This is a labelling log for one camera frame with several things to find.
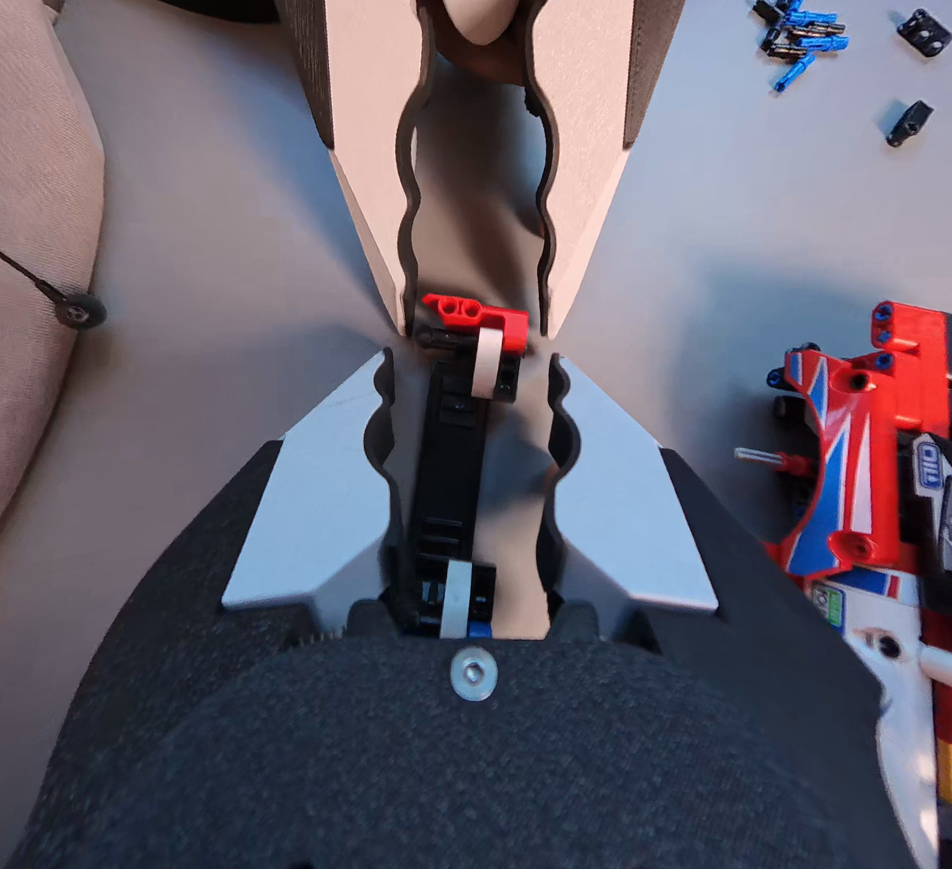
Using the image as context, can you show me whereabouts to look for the black cord with round end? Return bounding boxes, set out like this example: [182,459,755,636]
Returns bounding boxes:
[0,249,110,329]

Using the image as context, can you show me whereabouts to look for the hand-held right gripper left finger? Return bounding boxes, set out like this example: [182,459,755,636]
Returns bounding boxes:
[221,347,419,632]

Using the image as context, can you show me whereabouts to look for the black curved lego panel assembly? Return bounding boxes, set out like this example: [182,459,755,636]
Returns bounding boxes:
[408,292,531,641]

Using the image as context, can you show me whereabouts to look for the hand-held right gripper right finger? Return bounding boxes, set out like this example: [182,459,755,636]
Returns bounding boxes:
[549,354,720,637]

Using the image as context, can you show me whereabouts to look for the pile of blue black lego pins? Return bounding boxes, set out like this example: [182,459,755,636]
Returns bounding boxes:
[751,0,851,95]

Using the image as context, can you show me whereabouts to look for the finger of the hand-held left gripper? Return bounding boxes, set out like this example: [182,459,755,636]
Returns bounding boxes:
[530,0,641,338]
[320,0,438,336]

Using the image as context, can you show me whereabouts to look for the beige cloth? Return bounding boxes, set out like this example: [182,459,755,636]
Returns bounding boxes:
[0,0,107,520]

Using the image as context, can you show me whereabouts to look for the black lego connector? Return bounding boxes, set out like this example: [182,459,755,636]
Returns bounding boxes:
[895,8,952,59]
[884,100,935,149]

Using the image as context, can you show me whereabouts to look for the red white blue lego car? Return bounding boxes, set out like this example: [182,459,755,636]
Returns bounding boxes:
[735,300,952,869]

